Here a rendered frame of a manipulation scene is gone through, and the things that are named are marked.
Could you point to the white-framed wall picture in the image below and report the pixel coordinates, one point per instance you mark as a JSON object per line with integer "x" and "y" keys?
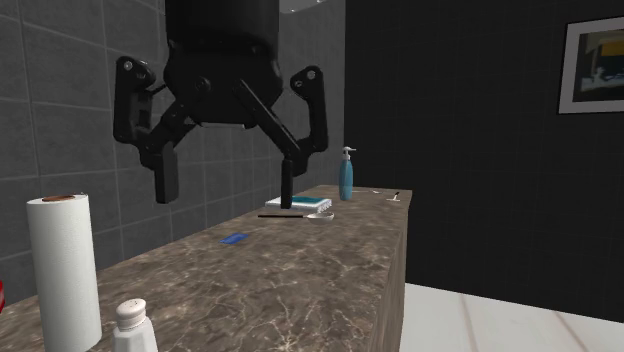
{"x": 597, "y": 66}

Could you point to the blue soap pump bottle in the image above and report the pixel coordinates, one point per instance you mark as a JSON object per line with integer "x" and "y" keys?
{"x": 346, "y": 178}

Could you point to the small silver spoon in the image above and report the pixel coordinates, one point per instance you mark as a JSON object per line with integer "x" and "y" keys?
{"x": 373, "y": 191}

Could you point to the white box with teal top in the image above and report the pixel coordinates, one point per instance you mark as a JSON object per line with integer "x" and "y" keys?
{"x": 312, "y": 201}

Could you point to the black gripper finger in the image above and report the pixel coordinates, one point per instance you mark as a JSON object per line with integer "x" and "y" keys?
{"x": 286, "y": 187}

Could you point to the red object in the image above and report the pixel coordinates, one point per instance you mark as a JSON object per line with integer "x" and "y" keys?
{"x": 1, "y": 295}

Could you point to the small black and white tool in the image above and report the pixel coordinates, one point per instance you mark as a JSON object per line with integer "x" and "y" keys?
{"x": 394, "y": 197}

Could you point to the white salt shaker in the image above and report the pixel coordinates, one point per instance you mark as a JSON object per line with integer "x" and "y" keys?
{"x": 131, "y": 329}

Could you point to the flat blue card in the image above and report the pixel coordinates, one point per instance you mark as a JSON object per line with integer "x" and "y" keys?
{"x": 234, "y": 238}

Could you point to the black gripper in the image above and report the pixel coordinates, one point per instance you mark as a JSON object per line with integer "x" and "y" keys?
{"x": 222, "y": 53}

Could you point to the white paper towel roll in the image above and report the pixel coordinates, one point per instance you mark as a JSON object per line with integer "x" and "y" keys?
{"x": 63, "y": 273}

